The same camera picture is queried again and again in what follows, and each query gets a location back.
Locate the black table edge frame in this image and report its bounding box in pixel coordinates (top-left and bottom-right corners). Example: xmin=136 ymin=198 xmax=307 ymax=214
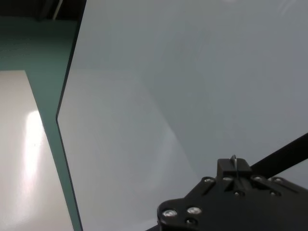
xmin=55 ymin=0 xmax=88 ymax=231

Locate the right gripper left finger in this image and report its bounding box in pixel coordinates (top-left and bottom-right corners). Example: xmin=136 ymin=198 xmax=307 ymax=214
xmin=217 ymin=157 xmax=238 ymax=193

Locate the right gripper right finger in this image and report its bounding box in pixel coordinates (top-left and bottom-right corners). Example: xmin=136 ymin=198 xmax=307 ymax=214
xmin=237 ymin=158 xmax=253 ymax=191

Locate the white slender rod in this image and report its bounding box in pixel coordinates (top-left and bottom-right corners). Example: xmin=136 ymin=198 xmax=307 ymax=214
xmin=53 ymin=0 xmax=64 ymax=19

